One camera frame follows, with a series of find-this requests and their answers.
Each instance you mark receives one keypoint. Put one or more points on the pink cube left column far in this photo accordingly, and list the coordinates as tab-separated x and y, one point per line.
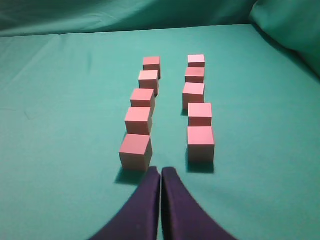
152	63

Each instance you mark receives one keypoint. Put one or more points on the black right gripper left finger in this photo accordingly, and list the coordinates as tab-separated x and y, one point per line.
138	219

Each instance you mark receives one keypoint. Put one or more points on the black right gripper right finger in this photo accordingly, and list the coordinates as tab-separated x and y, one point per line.
182	217

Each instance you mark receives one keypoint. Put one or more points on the pink cube moved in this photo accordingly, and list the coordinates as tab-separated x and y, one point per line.
143	97
136	152
138	121
200	144
200	114

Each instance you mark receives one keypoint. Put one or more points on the pink cube left column second-far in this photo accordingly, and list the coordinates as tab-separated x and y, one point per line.
149	79

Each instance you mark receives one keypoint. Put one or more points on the pink cube right column far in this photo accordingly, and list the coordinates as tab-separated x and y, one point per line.
196	60

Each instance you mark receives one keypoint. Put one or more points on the green cloth backdrop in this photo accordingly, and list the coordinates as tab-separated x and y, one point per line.
68	69

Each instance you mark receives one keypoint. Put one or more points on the pink cube column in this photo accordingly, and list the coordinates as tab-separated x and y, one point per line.
193	93
196	60
152	63
195	75

